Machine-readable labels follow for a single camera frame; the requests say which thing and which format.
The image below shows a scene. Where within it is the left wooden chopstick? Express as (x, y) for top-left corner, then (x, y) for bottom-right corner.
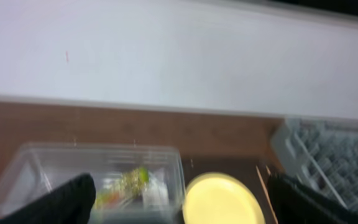
(255, 166), (278, 224)

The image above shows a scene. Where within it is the wooden chopstick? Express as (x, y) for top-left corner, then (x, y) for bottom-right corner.
(255, 166), (278, 224)
(265, 166), (272, 176)

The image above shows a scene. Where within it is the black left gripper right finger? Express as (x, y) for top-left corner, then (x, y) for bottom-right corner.
(267, 173), (358, 224)

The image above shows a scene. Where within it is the right wooden chopstick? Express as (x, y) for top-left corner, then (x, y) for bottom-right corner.
(265, 166), (272, 176)

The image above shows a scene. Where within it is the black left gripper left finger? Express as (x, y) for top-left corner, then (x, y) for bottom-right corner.
(0, 174), (96, 224)

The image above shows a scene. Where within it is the green snack wrapper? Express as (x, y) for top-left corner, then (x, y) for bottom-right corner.
(93, 167), (150, 210)

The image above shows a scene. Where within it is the yellow plate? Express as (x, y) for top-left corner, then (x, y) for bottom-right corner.
(182, 172), (265, 224)

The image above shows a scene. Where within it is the clear plastic bin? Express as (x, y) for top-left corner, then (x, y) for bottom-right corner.
(0, 143), (185, 223)

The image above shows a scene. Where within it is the dark brown serving tray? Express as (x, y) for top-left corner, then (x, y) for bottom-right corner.
(181, 157), (280, 223)

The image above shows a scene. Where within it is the grey dishwasher rack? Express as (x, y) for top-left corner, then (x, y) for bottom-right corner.
(271, 119), (358, 213)

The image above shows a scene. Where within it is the white napkin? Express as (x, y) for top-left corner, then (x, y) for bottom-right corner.
(142, 169), (169, 209)

